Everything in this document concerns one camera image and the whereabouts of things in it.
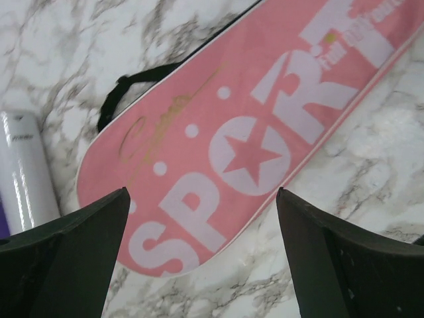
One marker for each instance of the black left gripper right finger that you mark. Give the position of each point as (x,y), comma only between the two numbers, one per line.
(342,270)

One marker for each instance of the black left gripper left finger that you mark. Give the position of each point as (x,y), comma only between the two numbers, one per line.
(63,268)

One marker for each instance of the white shuttlecock tube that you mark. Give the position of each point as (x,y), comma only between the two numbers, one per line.
(27,193)

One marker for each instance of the pink racket bag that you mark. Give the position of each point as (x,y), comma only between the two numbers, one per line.
(205,150)

